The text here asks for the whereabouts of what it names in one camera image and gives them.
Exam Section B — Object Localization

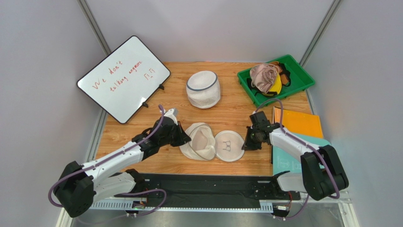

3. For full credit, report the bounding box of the brown cloth with black strap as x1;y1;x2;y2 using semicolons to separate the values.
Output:
271;61;291;87

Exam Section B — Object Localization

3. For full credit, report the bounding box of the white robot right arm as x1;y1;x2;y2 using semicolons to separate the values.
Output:
242;111;349;201

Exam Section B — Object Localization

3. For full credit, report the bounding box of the pink satin cloth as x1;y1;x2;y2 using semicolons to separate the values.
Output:
249;63;282;96

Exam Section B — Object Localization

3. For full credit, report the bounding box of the beige-trimmed white mesh bag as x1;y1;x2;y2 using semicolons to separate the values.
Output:
179;122;245;162

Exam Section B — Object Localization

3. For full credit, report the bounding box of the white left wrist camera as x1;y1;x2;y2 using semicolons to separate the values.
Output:
160;108;178;125

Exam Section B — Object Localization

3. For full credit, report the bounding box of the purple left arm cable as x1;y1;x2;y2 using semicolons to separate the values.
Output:
48;104;166;208

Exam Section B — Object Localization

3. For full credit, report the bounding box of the orange clip file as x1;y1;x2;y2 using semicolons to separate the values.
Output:
282;109;324;139

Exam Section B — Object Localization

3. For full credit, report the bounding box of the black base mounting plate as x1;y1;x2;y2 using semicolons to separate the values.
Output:
130;174;301;209

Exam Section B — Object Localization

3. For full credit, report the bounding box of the teal folder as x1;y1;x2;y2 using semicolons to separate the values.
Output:
272;133;330;175

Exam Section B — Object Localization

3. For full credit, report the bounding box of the blue-trimmed white mesh bag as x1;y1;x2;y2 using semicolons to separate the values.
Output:
186;70;221;109

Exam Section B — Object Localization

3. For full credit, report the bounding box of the whiteboard with red writing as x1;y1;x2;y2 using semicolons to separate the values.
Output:
77;35;171;124

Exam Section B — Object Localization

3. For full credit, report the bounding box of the yellow cloth with black strap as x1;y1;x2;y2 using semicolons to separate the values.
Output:
258;74;282;96

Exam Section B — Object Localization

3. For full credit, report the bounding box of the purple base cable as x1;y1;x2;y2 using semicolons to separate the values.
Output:
124;189;167;217

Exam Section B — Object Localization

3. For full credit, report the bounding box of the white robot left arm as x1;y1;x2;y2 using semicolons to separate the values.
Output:
48;116;191;218

